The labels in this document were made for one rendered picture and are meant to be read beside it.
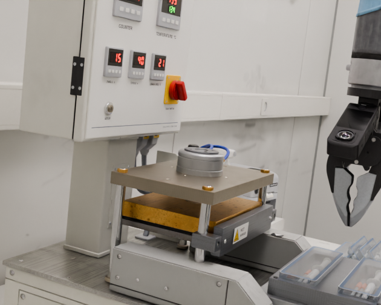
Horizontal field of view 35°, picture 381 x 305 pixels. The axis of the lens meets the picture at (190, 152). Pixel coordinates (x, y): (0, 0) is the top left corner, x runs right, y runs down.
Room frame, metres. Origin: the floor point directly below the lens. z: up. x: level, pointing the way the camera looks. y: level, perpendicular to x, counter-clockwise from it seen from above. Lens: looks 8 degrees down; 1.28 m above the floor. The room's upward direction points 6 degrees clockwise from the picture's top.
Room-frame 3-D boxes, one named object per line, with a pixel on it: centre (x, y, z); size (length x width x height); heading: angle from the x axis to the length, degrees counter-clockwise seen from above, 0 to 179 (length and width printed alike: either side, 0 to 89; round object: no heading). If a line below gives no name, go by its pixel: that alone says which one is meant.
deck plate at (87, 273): (1.04, 0.01, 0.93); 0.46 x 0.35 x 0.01; 64
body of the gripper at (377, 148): (0.94, -0.27, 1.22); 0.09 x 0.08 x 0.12; 153
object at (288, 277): (0.93, -0.21, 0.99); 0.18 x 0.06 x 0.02; 154
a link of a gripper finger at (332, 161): (0.93, -0.24, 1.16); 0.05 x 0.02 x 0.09; 63
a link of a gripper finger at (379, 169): (0.91, -0.27, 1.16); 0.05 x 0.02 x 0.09; 63
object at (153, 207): (1.03, -0.02, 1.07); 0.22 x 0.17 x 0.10; 154
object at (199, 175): (1.06, 0.00, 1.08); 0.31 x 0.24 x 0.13; 154
